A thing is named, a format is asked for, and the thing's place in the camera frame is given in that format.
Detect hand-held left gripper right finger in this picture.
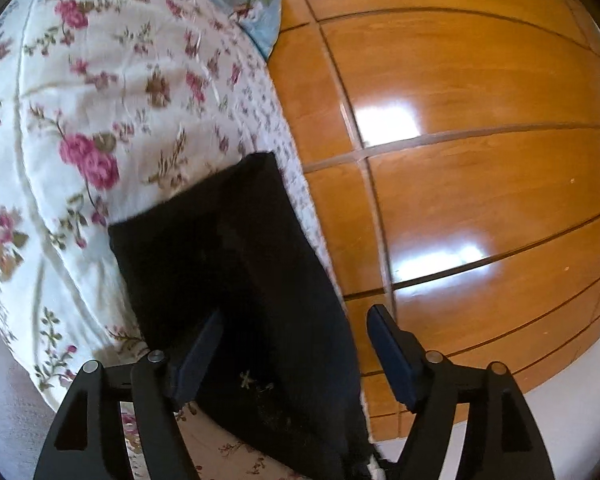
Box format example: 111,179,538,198
366,304,557,480

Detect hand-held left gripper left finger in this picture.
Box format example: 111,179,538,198
32,309,225,480

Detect black pants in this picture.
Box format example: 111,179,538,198
107,151,381,480

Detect grey textured cloth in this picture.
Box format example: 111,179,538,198
0,330,58,480

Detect wooden panel headboard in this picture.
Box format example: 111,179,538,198
266,0,600,447

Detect floral bedspread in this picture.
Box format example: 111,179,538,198
0,0,371,480

